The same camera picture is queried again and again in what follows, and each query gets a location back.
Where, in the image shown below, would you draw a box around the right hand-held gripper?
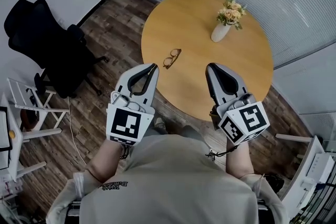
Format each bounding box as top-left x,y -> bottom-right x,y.
205,62 -> 271,146

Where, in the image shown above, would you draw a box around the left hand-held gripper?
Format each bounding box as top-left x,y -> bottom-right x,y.
106,63 -> 160,146

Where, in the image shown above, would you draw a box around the brown eyeglasses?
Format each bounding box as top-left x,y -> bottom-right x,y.
162,48 -> 182,70

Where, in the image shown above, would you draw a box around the person's left forearm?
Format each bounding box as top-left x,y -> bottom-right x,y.
85,137 -> 132,187

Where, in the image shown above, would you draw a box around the person's right forearm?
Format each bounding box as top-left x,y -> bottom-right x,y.
224,138 -> 255,179

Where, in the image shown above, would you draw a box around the white vase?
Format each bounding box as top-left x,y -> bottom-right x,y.
211,22 -> 232,43

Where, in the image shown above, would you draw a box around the yellow flower bouquet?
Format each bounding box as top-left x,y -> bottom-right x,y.
216,0 -> 247,31

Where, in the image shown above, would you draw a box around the person in white shirt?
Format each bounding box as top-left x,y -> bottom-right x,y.
46,133 -> 289,224

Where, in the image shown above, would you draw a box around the black office chair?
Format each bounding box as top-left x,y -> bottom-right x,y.
4,0 -> 110,99

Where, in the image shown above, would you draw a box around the white shelf unit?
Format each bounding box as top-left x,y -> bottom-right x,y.
275,133 -> 336,209

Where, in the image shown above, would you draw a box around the white folding chair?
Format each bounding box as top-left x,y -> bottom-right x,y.
6,77 -> 70,133

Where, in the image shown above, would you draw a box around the white router box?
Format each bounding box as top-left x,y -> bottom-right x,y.
306,153 -> 335,184

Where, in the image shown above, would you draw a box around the white desk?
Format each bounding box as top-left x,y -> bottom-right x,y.
0,93 -> 63,183

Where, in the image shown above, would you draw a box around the black framed white board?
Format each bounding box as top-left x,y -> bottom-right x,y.
0,106 -> 14,152

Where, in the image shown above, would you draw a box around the black wrist cord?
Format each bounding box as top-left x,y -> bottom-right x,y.
119,143 -> 134,162
205,145 -> 239,159

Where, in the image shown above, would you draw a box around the white floor cable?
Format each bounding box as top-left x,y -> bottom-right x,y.
67,97 -> 89,166

